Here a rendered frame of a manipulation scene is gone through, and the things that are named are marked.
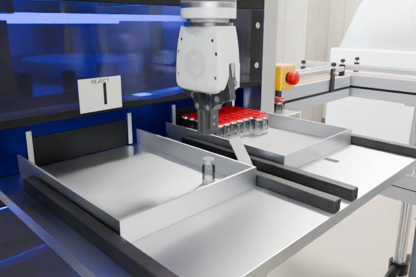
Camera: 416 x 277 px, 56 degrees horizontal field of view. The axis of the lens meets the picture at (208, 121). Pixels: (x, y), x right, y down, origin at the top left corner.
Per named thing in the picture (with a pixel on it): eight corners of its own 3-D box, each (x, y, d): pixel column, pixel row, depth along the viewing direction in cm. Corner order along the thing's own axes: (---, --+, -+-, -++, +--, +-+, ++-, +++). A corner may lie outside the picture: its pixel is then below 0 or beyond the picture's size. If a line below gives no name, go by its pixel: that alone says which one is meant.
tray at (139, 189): (19, 173, 71) (17, 154, 70) (138, 143, 88) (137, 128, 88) (121, 247, 47) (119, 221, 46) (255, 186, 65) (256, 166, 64)
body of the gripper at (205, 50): (167, 16, 60) (169, 88, 63) (215, 15, 53) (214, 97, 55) (202, 17, 65) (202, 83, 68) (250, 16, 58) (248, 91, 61)
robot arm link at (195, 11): (166, 2, 59) (167, 22, 59) (208, -1, 53) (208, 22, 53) (207, 4, 64) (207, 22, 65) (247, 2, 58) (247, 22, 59)
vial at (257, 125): (251, 134, 95) (251, 116, 94) (257, 133, 96) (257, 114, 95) (258, 136, 93) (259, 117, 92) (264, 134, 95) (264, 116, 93)
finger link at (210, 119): (200, 93, 61) (200, 135, 62) (215, 96, 58) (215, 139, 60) (215, 91, 63) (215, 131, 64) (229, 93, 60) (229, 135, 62)
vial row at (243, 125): (212, 142, 89) (212, 122, 87) (260, 127, 101) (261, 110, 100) (218, 144, 87) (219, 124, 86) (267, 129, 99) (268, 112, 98)
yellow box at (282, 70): (260, 88, 114) (260, 63, 113) (275, 85, 119) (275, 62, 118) (281, 91, 109) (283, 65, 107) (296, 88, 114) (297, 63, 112)
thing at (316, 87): (247, 126, 118) (249, 74, 114) (212, 117, 128) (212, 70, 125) (352, 97, 164) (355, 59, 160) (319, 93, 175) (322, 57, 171)
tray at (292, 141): (166, 136, 94) (165, 122, 93) (237, 118, 112) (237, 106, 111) (283, 174, 70) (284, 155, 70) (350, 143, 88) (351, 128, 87)
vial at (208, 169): (199, 183, 65) (199, 159, 64) (208, 180, 67) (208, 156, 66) (208, 187, 64) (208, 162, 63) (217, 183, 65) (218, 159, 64)
